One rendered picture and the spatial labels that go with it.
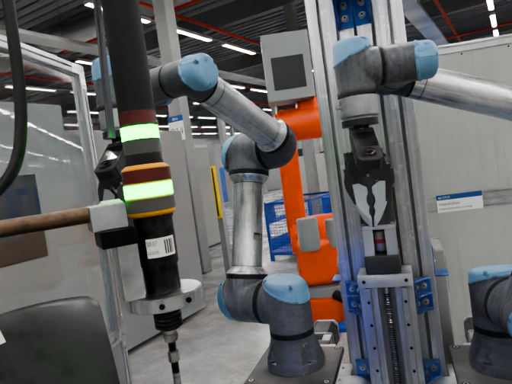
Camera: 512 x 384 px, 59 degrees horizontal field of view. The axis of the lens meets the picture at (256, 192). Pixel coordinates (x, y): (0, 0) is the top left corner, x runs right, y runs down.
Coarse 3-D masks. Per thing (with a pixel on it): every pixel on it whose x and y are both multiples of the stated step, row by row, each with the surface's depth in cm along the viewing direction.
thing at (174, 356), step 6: (174, 342) 42; (168, 348) 42; (174, 348) 42; (168, 354) 42; (174, 354) 42; (168, 360) 42; (174, 360) 42; (174, 366) 42; (174, 372) 42; (174, 378) 42; (180, 378) 42
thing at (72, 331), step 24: (24, 312) 49; (48, 312) 50; (72, 312) 51; (96, 312) 53; (24, 336) 47; (48, 336) 48; (72, 336) 49; (96, 336) 50; (0, 360) 45; (24, 360) 45; (48, 360) 46; (72, 360) 47; (96, 360) 48
